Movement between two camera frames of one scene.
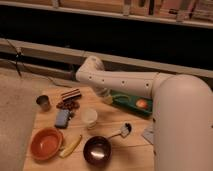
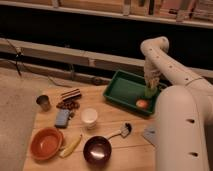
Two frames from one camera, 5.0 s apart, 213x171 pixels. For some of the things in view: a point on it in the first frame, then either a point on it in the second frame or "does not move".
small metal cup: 44,102 does not move
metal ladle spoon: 125,131 does not move
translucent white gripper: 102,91 -> 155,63
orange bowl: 45,143 does not move
